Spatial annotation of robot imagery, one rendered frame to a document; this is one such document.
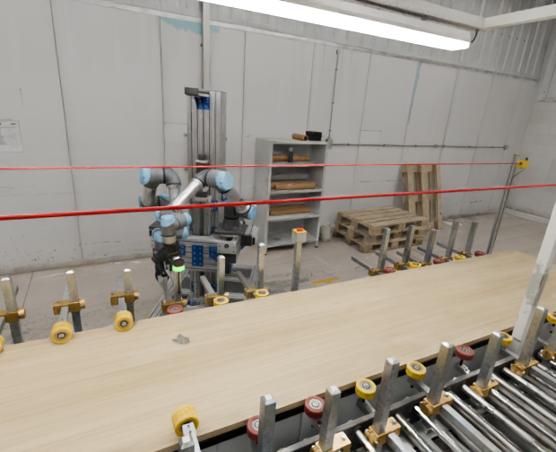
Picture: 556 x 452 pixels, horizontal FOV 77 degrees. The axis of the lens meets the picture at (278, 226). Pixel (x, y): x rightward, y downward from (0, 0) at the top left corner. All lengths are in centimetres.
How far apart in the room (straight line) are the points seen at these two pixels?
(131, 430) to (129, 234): 350
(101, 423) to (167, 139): 354
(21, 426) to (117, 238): 337
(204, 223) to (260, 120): 236
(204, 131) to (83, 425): 199
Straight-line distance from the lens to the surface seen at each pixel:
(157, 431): 139
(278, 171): 506
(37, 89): 443
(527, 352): 210
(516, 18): 229
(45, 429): 151
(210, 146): 274
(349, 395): 167
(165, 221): 197
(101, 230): 466
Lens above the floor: 193
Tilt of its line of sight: 19 degrees down
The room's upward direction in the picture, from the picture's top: 4 degrees clockwise
